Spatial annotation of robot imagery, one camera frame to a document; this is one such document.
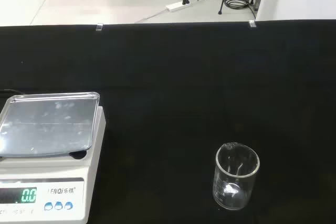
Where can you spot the black bench cloth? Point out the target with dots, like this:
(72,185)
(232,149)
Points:
(168,77)

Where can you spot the white power strip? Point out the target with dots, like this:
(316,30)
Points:
(179,6)

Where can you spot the clear cloth clip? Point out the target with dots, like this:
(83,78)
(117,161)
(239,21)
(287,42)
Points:
(251,23)
(99,27)

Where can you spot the white electronic balance steel pan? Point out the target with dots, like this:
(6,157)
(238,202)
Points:
(65,182)

